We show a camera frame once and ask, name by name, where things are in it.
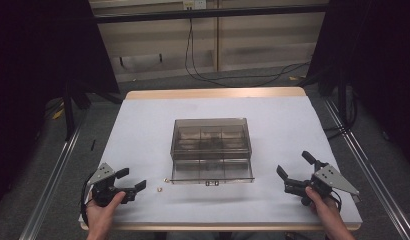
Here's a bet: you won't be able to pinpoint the metal floor rail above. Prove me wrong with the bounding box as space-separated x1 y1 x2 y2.
18 111 89 240
323 98 410 240

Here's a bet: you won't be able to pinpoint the white wall socket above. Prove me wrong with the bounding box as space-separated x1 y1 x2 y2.
182 0 207 10

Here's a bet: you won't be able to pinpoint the person's left hand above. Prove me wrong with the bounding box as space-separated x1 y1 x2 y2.
86 191 127 234

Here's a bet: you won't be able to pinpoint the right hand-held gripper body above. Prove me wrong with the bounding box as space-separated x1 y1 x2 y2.
283 162 362 206

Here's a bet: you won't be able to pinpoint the transparent grey compartment box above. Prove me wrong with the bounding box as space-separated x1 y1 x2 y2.
169 117 256 186

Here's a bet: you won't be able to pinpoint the black metal stand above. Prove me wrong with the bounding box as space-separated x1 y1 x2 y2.
317 74 359 140
62 79 124 142

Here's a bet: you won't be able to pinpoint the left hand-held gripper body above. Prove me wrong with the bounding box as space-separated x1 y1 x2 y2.
87 162 138 208

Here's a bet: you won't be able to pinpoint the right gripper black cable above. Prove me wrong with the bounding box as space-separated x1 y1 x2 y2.
328 192 343 213

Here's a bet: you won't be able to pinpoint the black horizontal bar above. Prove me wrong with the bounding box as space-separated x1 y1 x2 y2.
93 3 328 24

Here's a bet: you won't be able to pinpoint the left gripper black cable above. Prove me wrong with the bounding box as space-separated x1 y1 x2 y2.
80 172 96 228

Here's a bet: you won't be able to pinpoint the black floor cable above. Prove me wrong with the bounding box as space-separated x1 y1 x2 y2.
184 18 311 88
190 18 311 83

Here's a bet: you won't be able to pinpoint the person's right hand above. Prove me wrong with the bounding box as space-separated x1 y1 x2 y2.
305 186 342 231

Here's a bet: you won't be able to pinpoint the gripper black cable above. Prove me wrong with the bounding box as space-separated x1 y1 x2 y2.
80 172 96 228
328 192 343 213

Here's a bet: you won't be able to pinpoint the white table cover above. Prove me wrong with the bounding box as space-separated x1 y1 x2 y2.
78 95 363 226

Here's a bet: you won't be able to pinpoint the black curtain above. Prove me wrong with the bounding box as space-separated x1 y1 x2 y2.
307 0 410 171
0 0 121 211

